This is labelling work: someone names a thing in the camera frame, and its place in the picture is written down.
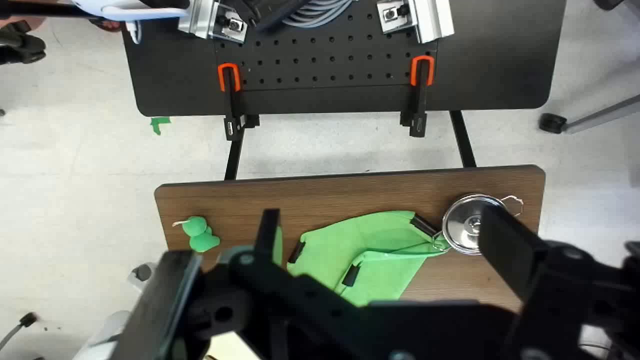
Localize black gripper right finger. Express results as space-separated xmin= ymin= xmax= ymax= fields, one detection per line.
xmin=477 ymin=204 xmax=640 ymax=360

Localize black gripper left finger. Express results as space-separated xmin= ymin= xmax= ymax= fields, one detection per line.
xmin=111 ymin=209 xmax=375 ymax=360

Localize small green toy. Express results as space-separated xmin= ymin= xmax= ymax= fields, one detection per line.
xmin=171 ymin=214 xmax=222 ymax=257

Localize round metal bowl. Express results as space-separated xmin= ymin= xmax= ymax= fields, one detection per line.
xmin=439 ymin=192 xmax=525 ymax=258

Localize black folding table leg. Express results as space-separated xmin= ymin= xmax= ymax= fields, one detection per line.
xmin=448 ymin=109 xmax=480 ymax=171
xmin=222 ymin=123 xmax=247 ymax=182

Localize grey office chair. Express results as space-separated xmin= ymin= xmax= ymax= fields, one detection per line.
xmin=535 ymin=91 xmax=640 ymax=137

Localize green microfibre cloth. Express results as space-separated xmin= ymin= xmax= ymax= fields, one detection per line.
xmin=269 ymin=209 xmax=451 ymax=310

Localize green tape piece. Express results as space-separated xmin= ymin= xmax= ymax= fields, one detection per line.
xmin=148 ymin=115 xmax=171 ymax=139

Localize black perforated board table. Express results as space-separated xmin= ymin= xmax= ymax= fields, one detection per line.
xmin=119 ymin=0 xmax=568 ymax=118

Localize orange black bar clamp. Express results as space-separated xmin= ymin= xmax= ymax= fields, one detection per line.
xmin=398 ymin=54 xmax=437 ymax=140
xmin=214 ymin=61 xmax=261 ymax=142

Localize white plastic cover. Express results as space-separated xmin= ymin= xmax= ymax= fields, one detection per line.
xmin=67 ymin=0 xmax=191 ymax=45

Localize grey cable with black plug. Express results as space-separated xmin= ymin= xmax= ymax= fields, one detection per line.
xmin=0 ymin=310 xmax=40 ymax=350

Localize aluminium extrusion bracket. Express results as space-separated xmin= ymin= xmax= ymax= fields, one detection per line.
xmin=373 ymin=0 xmax=457 ymax=49
xmin=175 ymin=0 xmax=250 ymax=47

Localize grey cable bundle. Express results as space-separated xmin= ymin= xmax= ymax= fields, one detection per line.
xmin=281 ymin=0 xmax=355 ymax=31

